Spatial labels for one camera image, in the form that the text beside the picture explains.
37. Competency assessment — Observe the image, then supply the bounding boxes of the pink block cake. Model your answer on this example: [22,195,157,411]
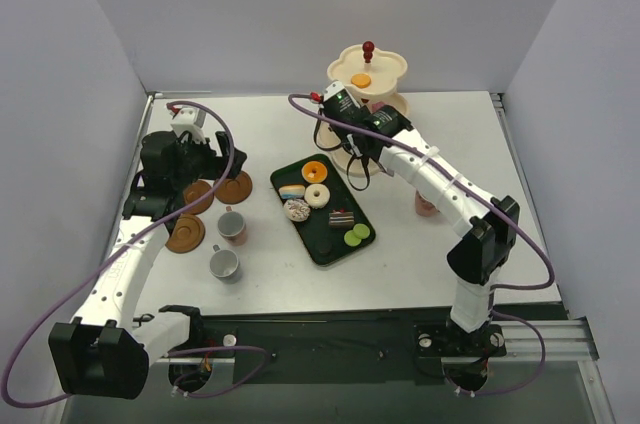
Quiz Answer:
[371,102,386,113]

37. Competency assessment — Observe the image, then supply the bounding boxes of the chocolate layer cake slice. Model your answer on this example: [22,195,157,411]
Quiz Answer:
[328,210,355,229]

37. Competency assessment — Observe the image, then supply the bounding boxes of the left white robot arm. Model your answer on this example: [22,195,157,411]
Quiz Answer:
[48,130,246,399]

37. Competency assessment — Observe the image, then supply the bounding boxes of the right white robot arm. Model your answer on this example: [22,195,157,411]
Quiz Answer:
[321,104,520,353]

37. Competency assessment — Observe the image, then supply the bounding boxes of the brown coaster back left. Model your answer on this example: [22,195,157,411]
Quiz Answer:
[183,180,214,215]

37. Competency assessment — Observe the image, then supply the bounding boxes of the brown coaster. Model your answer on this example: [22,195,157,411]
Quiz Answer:
[165,214,206,254]
[214,171,253,205]
[183,180,214,215]

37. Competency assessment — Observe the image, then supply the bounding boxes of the brown coaster back right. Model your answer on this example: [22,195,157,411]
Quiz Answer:
[214,171,253,205]

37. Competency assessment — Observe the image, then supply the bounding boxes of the orange glazed donut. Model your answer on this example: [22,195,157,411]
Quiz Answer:
[301,160,328,184]

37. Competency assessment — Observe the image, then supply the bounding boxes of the pink mug left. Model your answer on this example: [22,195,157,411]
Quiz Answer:
[217,206,248,246]

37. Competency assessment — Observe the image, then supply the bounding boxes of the orange white blue donut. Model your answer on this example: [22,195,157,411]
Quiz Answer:
[278,184,306,200]

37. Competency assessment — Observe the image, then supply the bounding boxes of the brown coaster front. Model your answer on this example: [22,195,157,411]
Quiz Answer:
[165,214,206,254]

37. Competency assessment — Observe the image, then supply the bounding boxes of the orange macaron on stand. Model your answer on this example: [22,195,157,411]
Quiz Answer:
[351,73,372,89]

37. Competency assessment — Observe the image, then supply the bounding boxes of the white glazed donut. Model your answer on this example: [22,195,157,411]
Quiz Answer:
[304,183,331,209]

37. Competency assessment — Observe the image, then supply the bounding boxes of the cream three-tier dessert stand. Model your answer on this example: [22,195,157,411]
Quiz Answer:
[316,41,409,173]

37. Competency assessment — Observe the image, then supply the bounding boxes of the dark green serving tray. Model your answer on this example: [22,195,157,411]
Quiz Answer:
[270,154,376,267]

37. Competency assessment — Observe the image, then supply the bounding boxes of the sprinkled white donut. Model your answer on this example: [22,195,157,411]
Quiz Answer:
[283,198,311,223]

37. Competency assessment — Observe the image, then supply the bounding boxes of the pink floral mug right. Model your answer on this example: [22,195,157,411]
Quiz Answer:
[414,190,439,217]

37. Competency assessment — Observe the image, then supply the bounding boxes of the green macaron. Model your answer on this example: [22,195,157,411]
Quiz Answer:
[343,230,362,247]
[352,223,371,240]

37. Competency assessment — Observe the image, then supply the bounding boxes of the grey mug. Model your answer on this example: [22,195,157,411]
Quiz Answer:
[209,244,243,284]

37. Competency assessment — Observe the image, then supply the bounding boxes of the dark chocolate macaron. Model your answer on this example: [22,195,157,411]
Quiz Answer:
[317,241,332,255]

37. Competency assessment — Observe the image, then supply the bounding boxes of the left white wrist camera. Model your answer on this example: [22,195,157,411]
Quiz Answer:
[171,107,206,144]

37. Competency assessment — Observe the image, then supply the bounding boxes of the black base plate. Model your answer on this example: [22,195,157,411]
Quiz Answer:
[161,308,506,392]

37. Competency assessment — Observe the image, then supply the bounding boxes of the aluminium rail frame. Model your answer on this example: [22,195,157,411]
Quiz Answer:
[490,93,599,361]

